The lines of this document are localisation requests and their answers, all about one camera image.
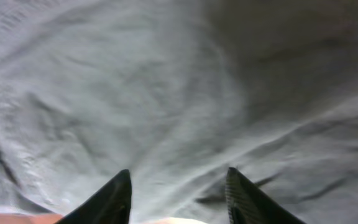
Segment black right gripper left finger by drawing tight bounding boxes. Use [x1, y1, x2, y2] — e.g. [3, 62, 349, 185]
[56, 169, 132, 224]

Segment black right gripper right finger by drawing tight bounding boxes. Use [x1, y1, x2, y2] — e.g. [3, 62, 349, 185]
[225, 167, 305, 224]

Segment grey shorts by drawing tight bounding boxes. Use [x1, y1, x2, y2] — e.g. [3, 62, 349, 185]
[0, 0, 358, 223]

